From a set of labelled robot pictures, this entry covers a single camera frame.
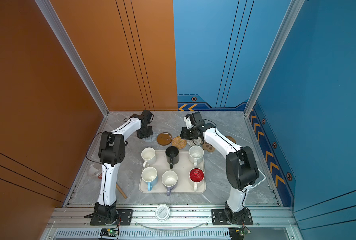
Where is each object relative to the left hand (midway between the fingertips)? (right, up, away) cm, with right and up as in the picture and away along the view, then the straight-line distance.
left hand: (148, 134), depth 106 cm
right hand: (+23, +1, -16) cm, 28 cm away
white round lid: (+15, -35, -36) cm, 52 cm away
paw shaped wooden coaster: (+41, -7, -6) cm, 42 cm away
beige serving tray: (+24, -19, -17) cm, 35 cm away
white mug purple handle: (+17, -25, -21) cm, 37 cm away
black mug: (+18, -10, -15) cm, 26 cm away
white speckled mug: (+33, -12, -12) cm, 37 cm away
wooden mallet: (-9, -30, -24) cm, 39 cm away
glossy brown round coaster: (+12, -3, -3) cm, 13 cm away
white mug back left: (+3, -12, -14) cm, 19 cm away
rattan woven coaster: (+22, -5, -4) cm, 23 cm away
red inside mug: (+32, -22, -21) cm, 44 cm away
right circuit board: (+50, -45, -35) cm, 76 cm away
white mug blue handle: (+5, -23, -19) cm, 30 cm away
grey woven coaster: (+3, -3, -4) cm, 5 cm away
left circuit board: (-11, -45, -35) cm, 58 cm away
